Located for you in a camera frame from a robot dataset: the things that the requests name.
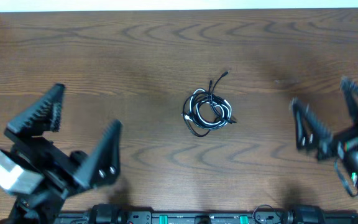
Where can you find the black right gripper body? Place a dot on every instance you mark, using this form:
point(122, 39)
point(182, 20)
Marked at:
point(347, 143)

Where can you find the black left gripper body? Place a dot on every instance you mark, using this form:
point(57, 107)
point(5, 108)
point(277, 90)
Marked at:
point(45, 150)

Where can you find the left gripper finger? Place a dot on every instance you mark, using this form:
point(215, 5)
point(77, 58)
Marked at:
point(102, 166)
point(43, 115)

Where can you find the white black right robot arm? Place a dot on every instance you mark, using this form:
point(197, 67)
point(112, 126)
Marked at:
point(347, 171)

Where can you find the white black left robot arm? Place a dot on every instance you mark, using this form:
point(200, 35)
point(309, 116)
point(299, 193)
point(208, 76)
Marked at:
point(39, 207)

